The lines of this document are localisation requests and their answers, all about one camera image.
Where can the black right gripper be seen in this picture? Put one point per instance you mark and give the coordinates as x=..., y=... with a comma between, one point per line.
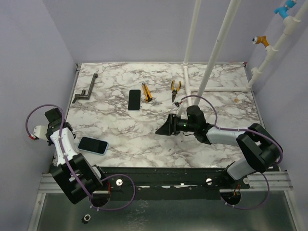
x=172, y=124

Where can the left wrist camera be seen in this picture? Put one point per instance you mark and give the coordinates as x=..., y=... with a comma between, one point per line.
x=39, y=133

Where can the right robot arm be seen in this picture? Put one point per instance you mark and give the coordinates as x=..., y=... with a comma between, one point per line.
x=260, y=150

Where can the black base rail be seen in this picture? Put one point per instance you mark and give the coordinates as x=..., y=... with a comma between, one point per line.
x=178, y=183

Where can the small black ring knob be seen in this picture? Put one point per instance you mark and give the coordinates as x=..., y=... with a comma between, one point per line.
x=86, y=219

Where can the blue cased phone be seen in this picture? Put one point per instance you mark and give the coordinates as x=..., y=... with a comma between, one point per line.
x=92, y=145

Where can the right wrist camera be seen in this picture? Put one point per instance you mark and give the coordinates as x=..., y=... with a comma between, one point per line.
x=178, y=106

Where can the dark metal crank handle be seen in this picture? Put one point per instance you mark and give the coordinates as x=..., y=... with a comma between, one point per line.
x=85, y=95

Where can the yellow utility knife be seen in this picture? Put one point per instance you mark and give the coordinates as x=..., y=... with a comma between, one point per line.
x=147, y=93

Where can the yellow handled pliers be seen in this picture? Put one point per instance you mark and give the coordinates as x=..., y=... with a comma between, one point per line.
x=175, y=89

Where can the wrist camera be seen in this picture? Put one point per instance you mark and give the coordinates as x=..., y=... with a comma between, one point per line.
x=178, y=106
x=39, y=133

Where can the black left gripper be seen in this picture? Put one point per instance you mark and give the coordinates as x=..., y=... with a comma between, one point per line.
x=50, y=142

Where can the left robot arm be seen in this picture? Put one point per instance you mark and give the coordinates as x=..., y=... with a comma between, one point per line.
x=72, y=172

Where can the black smartphone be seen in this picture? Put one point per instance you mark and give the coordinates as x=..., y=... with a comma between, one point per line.
x=134, y=101

